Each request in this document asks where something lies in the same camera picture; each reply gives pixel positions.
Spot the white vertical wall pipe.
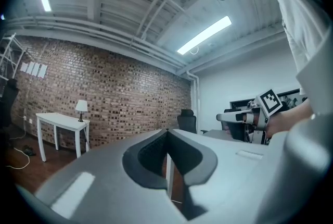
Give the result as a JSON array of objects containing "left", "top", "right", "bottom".
[{"left": 185, "top": 68, "right": 201, "bottom": 130}]

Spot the black office chair with headrest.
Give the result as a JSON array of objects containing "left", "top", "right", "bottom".
[{"left": 177, "top": 108, "right": 198, "bottom": 135}]

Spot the grey table with white legs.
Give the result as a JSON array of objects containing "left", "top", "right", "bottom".
[{"left": 165, "top": 128, "right": 250, "bottom": 200}]

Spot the white square table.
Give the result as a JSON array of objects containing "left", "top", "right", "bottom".
[{"left": 35, "top": 112, "right": 91, "bottom": 163}]

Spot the white ceiling pipe run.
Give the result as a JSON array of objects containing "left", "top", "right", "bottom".
[{"left": 0, "top": 15, "right": 188, "bottom": 73}]

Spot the person's white shirt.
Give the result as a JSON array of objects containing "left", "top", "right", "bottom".
[{"left": 268, "top": 0, "right": 333, "bottom": 146}]

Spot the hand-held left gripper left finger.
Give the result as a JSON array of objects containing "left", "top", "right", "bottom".
[{"left": 15, "top": 128, "right": 189, "bottom": 224}]

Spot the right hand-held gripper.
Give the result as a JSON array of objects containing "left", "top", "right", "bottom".
[{"left": 216, "top": 89, "right": 284, "bottom": 145}]

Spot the long white floor cable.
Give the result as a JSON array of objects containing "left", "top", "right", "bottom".
[{"left": 4, "top": 145, "right": 31, "bottom": 170}]

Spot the white table lamp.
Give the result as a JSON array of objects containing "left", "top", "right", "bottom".
[{"left": 74, "top": 99, "right": 88, "bottom": 123}]

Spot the white metal ladder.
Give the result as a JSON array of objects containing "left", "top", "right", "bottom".
[{"left": 0, "top": 32, "right": 29, "bottom": 81}]

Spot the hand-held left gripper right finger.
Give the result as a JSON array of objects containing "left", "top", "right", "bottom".
[{"left": 166, "top": 123, "right": 331, "bottom": 224}]

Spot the person's right forearm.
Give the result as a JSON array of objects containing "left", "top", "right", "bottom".
[{"left": 265, "top": 99, "right": 314, "bottom": 139}]

